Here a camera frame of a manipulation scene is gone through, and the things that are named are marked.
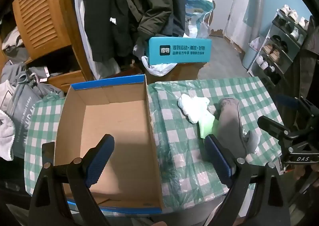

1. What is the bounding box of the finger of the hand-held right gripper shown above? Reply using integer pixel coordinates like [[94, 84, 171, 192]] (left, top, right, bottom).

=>
[[257, 115, 297, 142], [275, 95, 318, 122]]

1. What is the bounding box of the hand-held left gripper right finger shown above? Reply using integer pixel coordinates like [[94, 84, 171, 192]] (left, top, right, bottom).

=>
[[203, 134, 291, 226]]

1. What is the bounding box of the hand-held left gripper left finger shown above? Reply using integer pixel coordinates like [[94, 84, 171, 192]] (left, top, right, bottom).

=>
[[29, 134, 115, 226]]

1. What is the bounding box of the cardboard box blue outside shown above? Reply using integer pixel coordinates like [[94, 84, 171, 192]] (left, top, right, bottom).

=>
[[53, 74, 163, 213]]

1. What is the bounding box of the grey sock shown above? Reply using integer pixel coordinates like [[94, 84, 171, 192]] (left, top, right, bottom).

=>
[[214, 98, 261, 159]]

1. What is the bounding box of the pale green cloth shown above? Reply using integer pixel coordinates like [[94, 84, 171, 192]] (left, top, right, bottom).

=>
[[198, 114, 220, 139]]

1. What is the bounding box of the white soft cloth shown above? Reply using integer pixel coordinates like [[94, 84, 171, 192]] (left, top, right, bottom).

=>
[[177, 94, 210, 124]]

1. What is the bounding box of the person's right hand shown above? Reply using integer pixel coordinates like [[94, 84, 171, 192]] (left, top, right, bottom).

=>
[[293, 164, 319, 181]]

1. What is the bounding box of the green white checkered tablecloth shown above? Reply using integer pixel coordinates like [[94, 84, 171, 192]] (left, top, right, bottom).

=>
[[24, 77, 283, 216]]

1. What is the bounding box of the grey shoe rack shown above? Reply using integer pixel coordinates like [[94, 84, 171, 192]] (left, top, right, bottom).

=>
[[248, 9, 311, 87]]

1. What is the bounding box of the teal trash can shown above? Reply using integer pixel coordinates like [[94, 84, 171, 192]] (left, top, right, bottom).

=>
[[243, 38, 261, 70]]

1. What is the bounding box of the wooden wardrobe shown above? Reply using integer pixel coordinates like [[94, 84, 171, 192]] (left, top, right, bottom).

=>
[[0, 0, 96, 94]]

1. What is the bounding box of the grey printed tote bag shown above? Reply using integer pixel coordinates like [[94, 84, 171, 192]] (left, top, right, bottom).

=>
[[0, 81, 41, 160]]

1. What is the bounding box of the white fluffy towel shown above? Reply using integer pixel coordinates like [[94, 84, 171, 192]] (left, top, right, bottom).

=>
[[0, 110, 15, 162]]

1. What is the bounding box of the teal printed box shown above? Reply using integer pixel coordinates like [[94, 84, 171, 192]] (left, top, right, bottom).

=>
[[146, 37, 212, 65]]

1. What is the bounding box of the blue white plastic bag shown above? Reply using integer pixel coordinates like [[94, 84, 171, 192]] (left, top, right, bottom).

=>
[[184, 0, 215, 39]]

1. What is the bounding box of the black hanging coat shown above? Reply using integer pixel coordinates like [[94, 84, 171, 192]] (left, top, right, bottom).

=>
[[84, 0, 136, 63]]

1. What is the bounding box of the white hanging garment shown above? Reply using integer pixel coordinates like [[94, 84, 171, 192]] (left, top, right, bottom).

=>
[[71, 0, 121, 81]]

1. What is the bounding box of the dark navy hanging coat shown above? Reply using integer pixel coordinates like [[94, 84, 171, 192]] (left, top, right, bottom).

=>
[[164, 0, 186, 37]]

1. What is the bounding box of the wooden louvered wardrobe door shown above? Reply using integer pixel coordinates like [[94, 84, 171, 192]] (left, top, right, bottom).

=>
[[12, 0, 73, 59]]

